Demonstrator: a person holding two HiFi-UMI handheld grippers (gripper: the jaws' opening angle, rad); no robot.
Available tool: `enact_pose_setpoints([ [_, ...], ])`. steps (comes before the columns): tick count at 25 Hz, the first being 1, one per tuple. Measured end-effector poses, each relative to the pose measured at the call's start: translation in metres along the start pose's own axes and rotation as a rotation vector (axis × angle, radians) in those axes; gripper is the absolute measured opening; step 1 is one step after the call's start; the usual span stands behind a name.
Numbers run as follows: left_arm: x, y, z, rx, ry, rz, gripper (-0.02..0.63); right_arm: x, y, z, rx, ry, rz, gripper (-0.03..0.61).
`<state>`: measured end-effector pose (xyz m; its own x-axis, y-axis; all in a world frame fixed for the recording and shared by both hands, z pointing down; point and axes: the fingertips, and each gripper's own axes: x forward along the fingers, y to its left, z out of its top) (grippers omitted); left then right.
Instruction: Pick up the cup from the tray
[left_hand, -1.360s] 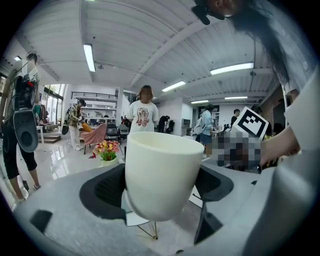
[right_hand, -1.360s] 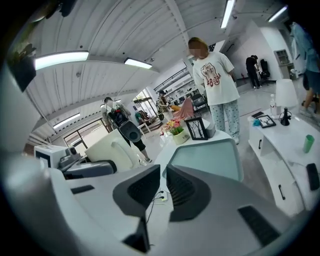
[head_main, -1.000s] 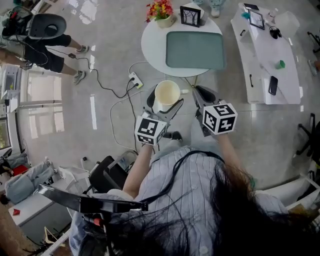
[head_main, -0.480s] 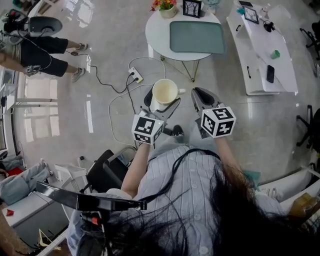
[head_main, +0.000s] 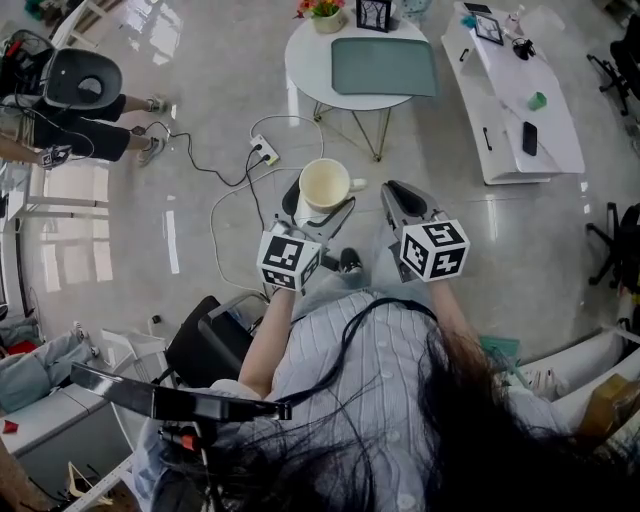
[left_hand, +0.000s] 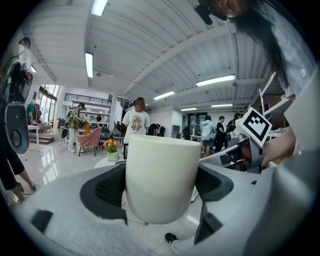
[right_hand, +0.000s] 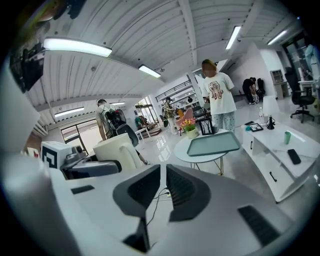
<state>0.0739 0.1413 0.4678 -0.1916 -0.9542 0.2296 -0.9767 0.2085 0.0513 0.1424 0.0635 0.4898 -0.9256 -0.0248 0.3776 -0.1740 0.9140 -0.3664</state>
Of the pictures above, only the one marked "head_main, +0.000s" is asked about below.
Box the white power strip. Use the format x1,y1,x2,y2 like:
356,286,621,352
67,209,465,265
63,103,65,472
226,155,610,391
249,133,282,167

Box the black frame white mat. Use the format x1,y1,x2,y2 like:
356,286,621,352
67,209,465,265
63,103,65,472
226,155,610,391
472,13,505,47

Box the black padded chair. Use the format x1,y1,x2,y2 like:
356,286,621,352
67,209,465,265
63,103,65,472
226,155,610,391
164,294,272,389

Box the white floor cable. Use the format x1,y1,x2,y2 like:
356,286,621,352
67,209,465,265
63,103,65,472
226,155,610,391
209,114,326,297

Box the cardboard box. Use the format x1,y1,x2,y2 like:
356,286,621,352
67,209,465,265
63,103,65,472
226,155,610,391
579,374,640,444

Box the white low cabinet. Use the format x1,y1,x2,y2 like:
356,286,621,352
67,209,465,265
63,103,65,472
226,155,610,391
439,1,586,186

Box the white round table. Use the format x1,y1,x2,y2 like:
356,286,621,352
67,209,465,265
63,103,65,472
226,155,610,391
283,9,432,162

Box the black floor cable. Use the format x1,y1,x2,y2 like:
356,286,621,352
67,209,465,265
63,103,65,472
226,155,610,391
132,119,274,232

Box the teal flat mop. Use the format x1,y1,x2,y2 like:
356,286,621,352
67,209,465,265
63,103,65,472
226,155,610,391
479,335,522,372

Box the black cable on shirt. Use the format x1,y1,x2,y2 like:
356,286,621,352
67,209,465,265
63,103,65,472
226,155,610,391
279,298,439,407

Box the person's striped grey shirt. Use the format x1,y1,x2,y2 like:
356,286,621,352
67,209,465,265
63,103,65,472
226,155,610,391
132,289,571,512

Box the potted red yellow flowers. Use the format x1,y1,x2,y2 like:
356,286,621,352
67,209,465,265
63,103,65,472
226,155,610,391
293,0,349,35

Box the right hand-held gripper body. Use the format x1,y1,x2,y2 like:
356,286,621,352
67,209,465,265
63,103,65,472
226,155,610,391
387,209,471,284

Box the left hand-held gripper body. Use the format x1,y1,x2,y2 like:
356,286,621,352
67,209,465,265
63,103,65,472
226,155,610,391
256,214,339,293

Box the black head mount bar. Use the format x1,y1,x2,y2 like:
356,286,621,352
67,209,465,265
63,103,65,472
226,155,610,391
69,362,293,424

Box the person's blue jeans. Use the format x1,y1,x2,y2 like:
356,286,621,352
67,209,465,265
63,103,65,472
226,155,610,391
299,247,434,322

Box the green tray mat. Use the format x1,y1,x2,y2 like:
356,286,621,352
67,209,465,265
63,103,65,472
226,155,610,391
330,37,439,99

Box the cream ceramic mug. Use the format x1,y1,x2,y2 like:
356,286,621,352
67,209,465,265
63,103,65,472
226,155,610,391
293,157,369,227

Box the white curved shelf unit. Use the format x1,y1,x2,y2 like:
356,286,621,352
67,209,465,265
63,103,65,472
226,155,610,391
519,327,640,436

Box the person's left forearm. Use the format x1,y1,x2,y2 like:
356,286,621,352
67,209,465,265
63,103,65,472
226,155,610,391
238,287,296,401

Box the person's right forearm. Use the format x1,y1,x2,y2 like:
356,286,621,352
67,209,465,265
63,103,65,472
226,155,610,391
428,277,482,347

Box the black picture frame branch print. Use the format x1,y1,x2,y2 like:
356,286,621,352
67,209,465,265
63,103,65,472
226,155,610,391
355,0,393,34

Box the red cable connector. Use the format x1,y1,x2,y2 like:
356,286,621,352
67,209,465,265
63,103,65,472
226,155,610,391
159,424,204,452

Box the person's black shoe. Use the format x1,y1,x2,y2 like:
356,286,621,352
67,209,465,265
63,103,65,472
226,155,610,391
339,248,364,275

